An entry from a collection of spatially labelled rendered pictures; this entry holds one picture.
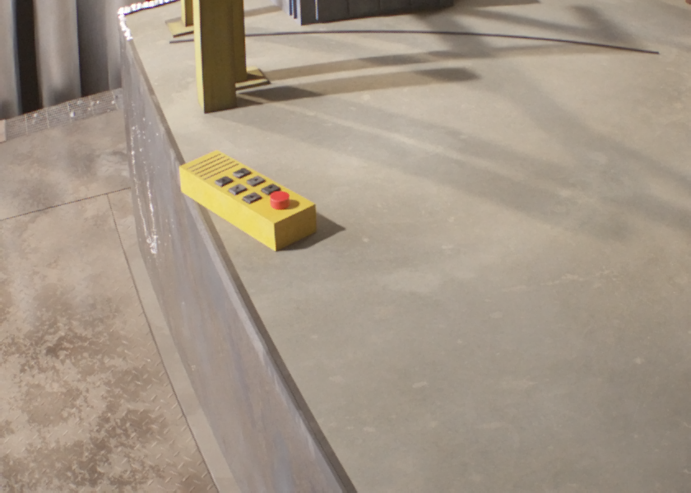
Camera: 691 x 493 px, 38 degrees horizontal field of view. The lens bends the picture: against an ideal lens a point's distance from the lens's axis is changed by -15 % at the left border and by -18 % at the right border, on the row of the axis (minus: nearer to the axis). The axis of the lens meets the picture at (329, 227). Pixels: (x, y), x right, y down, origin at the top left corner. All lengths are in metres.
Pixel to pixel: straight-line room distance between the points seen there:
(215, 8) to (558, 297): 0.83
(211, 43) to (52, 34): 2.09
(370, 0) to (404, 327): 1.14
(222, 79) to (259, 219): 0.46
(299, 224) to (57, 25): 2.50
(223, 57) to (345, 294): 0.63
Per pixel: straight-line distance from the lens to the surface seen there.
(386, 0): 2.51
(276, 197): 1.67
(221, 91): 2.07
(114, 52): 4.15
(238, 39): 2.14
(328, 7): 2.47
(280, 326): 1.51
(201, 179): 1.76
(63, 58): 4.10
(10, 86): 4.14
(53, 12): 4.03
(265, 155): 1.91
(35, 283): 3.00
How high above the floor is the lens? 1.60
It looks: 31 degrees down
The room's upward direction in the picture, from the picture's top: 3 degrees counter-clockwise
